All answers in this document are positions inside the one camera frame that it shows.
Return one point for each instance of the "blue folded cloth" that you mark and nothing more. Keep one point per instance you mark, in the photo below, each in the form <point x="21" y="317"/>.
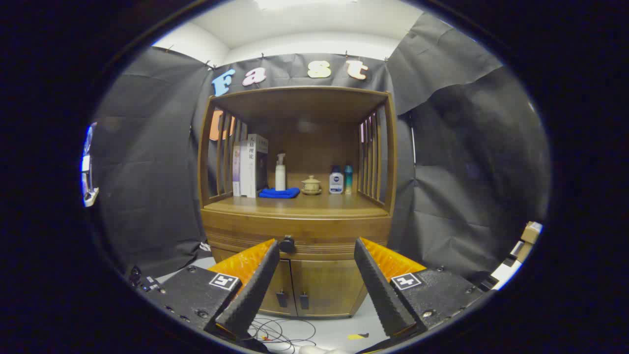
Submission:
<point x="279" y="193"/>

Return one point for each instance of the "white pump bottle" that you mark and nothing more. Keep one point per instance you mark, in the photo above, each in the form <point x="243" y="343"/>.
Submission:
<point x="280" y="177"/>

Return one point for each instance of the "yellow tape piece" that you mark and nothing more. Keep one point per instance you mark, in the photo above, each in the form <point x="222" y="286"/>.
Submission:
<point x="355" y="337"/>

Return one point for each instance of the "thin pale purple book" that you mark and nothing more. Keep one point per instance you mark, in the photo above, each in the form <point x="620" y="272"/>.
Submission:
<point x="236" y="169"/>

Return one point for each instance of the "teal bottle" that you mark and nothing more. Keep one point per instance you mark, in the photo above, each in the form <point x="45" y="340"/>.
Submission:
<point x="348" y="181"/>

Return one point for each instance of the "thick white book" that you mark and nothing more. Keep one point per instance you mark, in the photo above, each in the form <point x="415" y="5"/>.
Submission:
<point x="248" y="167"/>

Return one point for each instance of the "white lotion bottle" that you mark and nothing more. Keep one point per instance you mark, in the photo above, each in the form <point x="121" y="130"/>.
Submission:
<point x="336" y="183"/>

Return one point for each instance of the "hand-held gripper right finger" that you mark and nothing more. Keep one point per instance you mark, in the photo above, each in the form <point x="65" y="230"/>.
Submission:
<point x="381" y="295"/>

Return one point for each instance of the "wooden cabinet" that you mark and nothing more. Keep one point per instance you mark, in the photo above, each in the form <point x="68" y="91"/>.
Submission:
<point x="304" y="105"/>

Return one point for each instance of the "beige lidded teacup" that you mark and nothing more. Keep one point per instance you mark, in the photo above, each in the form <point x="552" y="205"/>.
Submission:
<point x="311" y="186"/>

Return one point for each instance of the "wooden countertop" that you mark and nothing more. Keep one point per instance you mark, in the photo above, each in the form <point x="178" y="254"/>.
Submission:
<point x="324" y="204"/>

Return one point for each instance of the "white and blue equipment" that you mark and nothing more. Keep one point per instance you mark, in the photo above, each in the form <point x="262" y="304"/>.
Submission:
<point x="89" y="194"/>

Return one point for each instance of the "wooden drawer with black knob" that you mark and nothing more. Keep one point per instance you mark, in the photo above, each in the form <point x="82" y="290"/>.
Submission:
<point x="319" y="233"/>

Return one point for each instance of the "wooden cabinet door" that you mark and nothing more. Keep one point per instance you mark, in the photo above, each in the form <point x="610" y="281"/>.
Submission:
<point x="284" y="280"/>
<point x="324" y="285"/>

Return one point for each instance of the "black backdrop cloth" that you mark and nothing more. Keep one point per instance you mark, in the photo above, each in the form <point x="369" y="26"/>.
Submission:
<point x="147" y="147"/>

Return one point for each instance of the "cardboard box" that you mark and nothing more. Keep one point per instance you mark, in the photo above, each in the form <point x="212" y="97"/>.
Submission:
<point x="531" y="232"/>

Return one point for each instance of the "white furniture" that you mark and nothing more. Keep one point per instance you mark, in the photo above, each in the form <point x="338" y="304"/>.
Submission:
<point x="506" y="270"/>

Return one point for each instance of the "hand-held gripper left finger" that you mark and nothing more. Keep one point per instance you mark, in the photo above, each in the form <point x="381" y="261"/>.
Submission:
<point x="255" y="290"/>

